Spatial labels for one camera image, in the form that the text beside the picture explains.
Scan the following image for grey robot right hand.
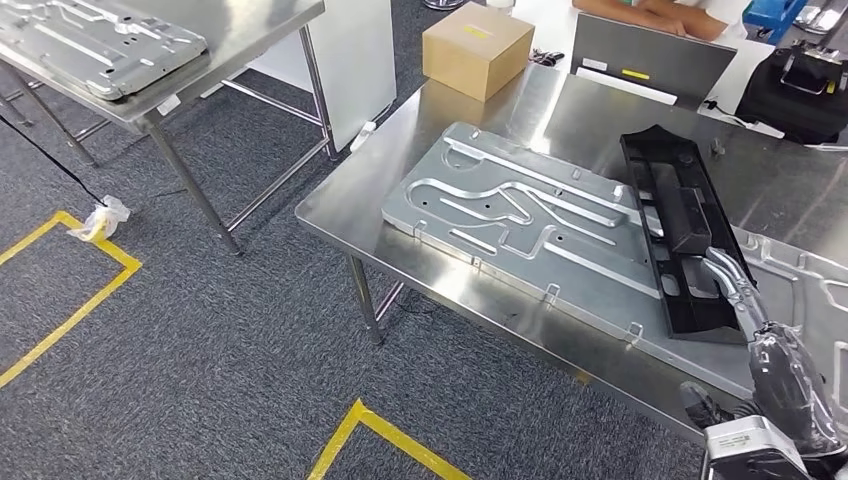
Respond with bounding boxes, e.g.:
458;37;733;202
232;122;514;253
678;245;848;465

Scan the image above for person's right hand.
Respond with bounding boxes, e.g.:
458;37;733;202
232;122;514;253
646;14;690;40

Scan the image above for black plastic frame part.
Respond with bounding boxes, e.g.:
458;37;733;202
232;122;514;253
618;123;761;346

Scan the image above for stainless steel workbench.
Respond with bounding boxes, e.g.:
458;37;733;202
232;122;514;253
294;61;848;446

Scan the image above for grey laptop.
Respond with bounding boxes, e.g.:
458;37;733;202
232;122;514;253
570;12;739;112

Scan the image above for blue plastic crate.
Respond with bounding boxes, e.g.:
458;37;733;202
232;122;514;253
741;0;811;47

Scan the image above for white desk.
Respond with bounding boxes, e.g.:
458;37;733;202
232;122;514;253
510;0;778;135

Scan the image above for black key bundle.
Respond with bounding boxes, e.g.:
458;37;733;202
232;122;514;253
527;46;566;68

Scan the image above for black bag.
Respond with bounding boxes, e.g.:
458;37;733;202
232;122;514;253
734;39;848;147

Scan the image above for brown cardboard box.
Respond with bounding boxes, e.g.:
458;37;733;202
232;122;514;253
421;1;537;103

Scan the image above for stamped sheet metal panel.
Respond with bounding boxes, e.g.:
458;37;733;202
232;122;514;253
380;120;848;427
0;0;209;103

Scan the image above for white board panel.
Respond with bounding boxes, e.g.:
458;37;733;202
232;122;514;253
248;0;398;154

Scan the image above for white power strip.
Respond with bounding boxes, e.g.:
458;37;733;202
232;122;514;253
349;120;378;153

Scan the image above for stainless steel table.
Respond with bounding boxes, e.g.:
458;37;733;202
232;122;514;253
0;0;340;258

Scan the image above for clear plastic wrapped bundle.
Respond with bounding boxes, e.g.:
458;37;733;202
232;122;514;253
67;194;132;244

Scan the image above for yellow floor tape square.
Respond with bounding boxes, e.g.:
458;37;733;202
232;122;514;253
0;209;143;391

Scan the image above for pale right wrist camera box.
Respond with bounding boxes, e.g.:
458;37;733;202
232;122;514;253
700;415;814;480

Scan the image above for laptop charger cable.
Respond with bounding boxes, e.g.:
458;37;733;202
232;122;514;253
701;97;788;140

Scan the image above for black floor cable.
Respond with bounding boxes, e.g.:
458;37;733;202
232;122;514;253
0;113;107;208

